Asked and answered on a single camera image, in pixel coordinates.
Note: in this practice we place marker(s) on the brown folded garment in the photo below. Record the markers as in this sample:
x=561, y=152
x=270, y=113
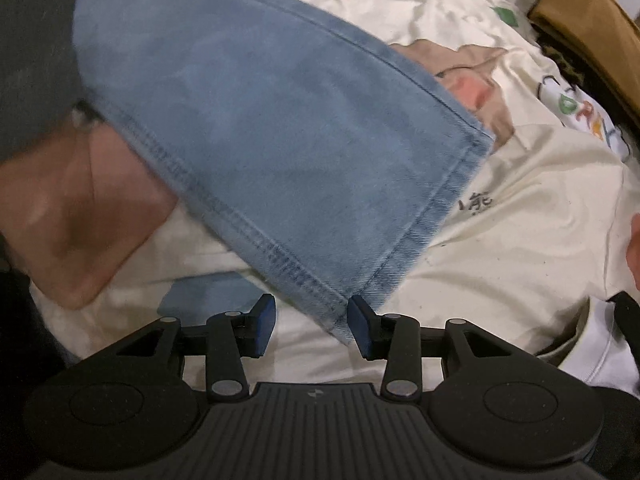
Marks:
x=590, y=20

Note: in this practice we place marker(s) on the person's bare leg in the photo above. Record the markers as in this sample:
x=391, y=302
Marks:
x=75, y=220

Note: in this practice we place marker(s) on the cream bear-print blanket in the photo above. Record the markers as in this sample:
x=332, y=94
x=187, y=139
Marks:
x=525, y=260

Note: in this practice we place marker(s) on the person's white shirt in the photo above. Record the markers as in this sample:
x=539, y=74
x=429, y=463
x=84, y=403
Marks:
x=600, y=350

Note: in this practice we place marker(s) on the leopard-print cloth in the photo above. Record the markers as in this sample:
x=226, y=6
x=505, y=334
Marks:
x=565, y=65

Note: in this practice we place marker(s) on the person's dark shorts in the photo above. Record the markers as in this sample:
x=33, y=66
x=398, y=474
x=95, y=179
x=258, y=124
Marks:
x=35, y=60

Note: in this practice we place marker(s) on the blue denim pants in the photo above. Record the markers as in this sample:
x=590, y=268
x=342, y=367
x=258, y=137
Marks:
x=250, y=135

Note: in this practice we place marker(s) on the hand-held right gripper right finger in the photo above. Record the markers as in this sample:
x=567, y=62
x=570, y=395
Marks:
x=360, y=327

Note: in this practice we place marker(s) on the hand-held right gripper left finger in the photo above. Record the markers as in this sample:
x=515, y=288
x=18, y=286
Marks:
x=265, y=325

